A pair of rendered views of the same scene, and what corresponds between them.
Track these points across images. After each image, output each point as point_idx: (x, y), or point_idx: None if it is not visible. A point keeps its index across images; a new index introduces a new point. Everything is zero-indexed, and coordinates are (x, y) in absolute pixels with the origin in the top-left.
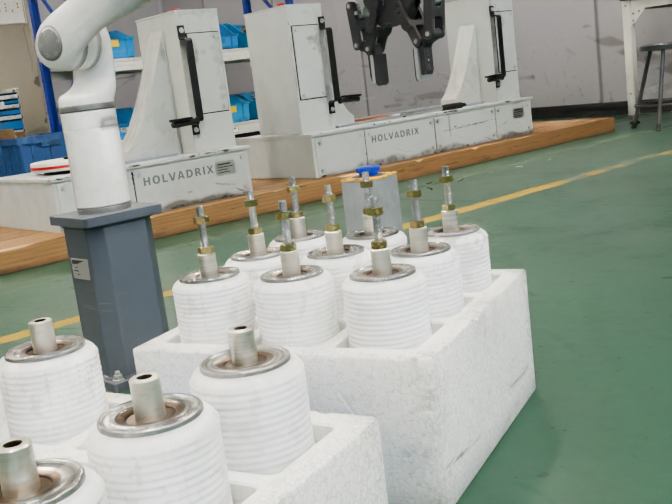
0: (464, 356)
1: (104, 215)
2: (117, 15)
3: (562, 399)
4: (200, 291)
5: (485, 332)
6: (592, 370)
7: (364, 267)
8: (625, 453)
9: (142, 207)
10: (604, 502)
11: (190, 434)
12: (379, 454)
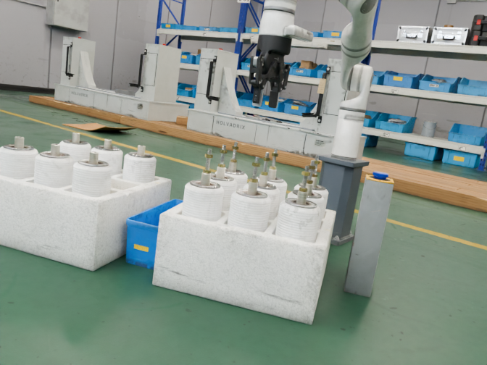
0: (199, 236)
1: (325, 156)
2: (346, 66)
3: (293, 331)
4: (215, 172)
5: (233, 242)
6: (351, 350)
7: (215, 182)
8: (207, 336)
9: (343, 161)
10: (151, 320)
11: (39, 158)
12: (95, 214)
